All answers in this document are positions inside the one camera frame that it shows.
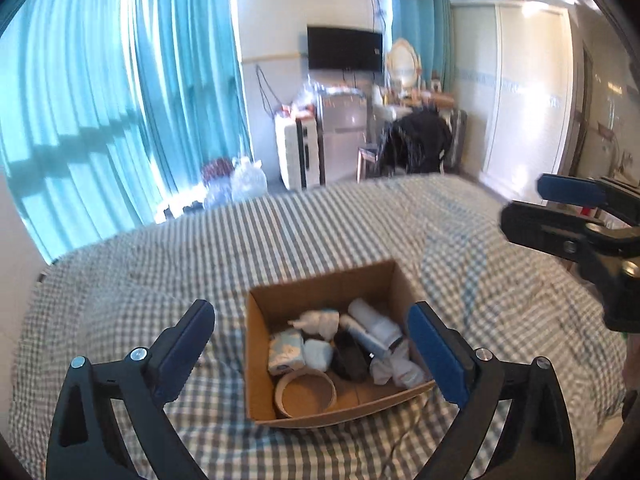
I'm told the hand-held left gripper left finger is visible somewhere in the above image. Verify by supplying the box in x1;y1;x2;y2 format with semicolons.
46;299;216;480

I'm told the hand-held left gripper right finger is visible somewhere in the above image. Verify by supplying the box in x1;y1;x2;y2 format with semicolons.
406;301;577;480

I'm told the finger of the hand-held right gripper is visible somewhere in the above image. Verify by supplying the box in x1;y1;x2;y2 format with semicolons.
537;173;640;223
501;201;640;271

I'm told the white plastic bottle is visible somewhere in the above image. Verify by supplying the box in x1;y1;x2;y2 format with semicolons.
347;298;404;349

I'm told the brown cardboard box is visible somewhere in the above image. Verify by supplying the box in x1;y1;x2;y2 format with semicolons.
244;259;438;429

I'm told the black pouch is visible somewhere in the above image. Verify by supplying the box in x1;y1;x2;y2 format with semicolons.
332;329;372;382

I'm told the blue tissue packet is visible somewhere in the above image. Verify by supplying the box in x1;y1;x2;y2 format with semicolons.
268;331;305;377

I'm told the small white tissue packet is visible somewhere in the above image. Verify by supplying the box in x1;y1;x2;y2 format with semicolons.
303;339;334;372

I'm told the white bear plush toy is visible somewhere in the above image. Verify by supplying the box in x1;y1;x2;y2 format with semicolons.
287;308;342;342

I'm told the white tape roll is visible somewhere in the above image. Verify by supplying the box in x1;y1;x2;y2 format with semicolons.
274;367;337;419

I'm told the white wardrobe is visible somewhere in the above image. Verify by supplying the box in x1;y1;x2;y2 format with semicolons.
450;0;587;197

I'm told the striped grey suitcase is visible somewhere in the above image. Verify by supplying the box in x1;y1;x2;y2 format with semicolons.
447;109;469;169

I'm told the black jacket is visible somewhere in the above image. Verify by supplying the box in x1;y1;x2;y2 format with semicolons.
377;110;454;179

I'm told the wooden stool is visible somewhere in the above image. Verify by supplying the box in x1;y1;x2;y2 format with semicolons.
356;146;382;184

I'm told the clear water bottle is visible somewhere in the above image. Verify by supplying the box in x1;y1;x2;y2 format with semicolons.
231;156;269;204

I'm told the floral bag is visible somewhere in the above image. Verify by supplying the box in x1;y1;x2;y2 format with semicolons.
201;157;234;184

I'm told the white oval mirror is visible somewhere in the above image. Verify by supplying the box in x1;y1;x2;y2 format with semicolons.
385;40;422;96

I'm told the silver fridge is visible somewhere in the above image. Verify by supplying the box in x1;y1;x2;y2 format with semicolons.
317;91;374;187

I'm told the narrow teal curtain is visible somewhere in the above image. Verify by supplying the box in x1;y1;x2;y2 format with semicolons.
387;0;454;97

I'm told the white suitcase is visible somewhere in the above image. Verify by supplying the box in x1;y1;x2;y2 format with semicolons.
274;115;321;191

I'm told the clear plastic bag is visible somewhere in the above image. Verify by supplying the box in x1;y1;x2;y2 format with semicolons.
292;82;321;117

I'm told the wide teal curtain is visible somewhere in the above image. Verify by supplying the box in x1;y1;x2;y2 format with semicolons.
0;0;252;263

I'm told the black wall television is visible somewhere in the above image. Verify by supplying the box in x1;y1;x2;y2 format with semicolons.
306;25;385;72

